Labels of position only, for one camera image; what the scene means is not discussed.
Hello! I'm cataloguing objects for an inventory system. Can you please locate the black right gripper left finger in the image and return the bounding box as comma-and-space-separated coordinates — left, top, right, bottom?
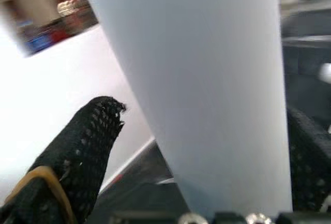
0, 96, 127, 224

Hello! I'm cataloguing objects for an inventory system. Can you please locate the white plastic table leg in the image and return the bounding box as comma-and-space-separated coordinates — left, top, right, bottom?
77, 0, 294, 214

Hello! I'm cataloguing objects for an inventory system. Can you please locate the tan rubber band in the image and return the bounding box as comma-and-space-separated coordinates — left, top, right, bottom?
4, 166, 78, 224

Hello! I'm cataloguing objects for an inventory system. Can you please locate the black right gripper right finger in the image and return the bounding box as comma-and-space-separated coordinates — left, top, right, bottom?
287, 107, 331, 213

